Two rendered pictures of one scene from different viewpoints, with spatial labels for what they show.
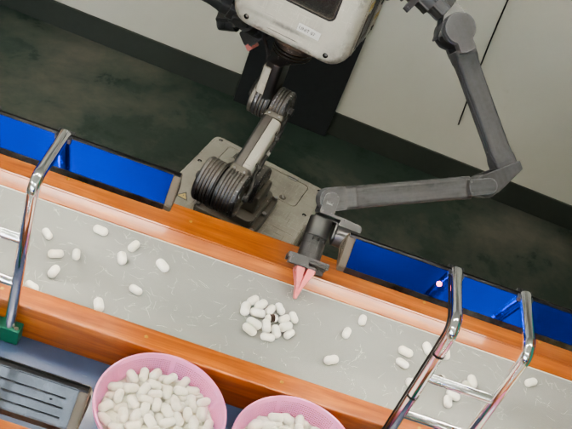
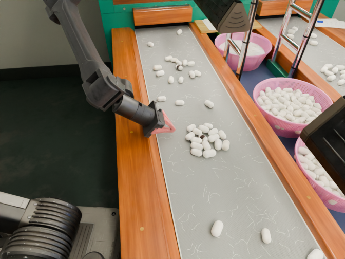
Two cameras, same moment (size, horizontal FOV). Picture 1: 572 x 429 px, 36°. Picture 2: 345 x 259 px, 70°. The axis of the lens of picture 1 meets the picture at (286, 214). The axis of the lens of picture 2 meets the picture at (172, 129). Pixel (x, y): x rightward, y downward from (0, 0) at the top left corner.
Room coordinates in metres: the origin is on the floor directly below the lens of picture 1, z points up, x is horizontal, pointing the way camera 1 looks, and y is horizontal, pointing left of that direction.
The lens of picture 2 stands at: (1.62, 0.44, 1.29)
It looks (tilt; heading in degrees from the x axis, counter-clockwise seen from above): 45 degrees down; 264
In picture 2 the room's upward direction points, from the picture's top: straight up
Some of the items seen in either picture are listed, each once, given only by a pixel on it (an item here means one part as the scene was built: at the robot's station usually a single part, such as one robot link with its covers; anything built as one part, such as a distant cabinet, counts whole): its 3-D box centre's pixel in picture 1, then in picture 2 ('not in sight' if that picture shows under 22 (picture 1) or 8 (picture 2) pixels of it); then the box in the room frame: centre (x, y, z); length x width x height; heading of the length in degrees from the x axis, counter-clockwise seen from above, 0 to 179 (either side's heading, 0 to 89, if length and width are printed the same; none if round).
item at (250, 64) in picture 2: not in sight; (241, 52); (1.18, -0.63, 0.72); 0.27 x 0.27 x 0.10
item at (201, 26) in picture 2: not in sight; (227, 24); (1.20, -0.85, 0.77); 0.33 x 0.15 x 0.01; 5
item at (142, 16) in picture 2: not in sight; (162, 14); (1.54, -0.87, 0.83); 0.30 x 0.06 x 0.07; 5
